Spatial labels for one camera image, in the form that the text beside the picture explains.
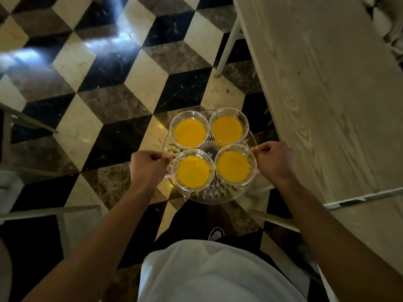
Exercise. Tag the orange juice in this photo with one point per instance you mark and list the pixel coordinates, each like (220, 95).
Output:
(189, 133)

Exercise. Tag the clear drinking glass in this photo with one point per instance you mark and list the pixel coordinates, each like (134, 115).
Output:
(227, 129)
(189, 133)
(193, 172)
(233, 166)

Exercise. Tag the person's right hand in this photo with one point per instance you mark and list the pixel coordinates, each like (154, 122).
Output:
(274, 163)

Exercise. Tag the person's black trousers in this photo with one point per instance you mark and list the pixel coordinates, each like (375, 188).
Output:
(185, 229)

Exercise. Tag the person's right shoe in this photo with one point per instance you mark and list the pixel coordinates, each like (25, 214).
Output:
(216, 233)

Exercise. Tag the person's right forearm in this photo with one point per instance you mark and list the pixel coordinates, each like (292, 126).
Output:
(340, 248)

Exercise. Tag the pale framed chair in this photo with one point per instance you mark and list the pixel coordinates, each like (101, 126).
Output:
(47, 212)
(28, 121)

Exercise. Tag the person's white shirt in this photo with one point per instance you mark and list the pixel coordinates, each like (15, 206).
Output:
(214, 273)

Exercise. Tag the clear patterned glass plate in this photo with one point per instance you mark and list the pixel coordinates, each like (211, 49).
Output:
(217, 194)

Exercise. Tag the light wooden table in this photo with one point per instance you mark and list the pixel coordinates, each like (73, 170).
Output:
(330, 91)
(377, 223)

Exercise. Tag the person's left forearm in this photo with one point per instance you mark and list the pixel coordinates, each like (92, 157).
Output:
(94, 248)

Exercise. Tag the person's left hand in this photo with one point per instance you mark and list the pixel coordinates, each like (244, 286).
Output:
(148, 169)

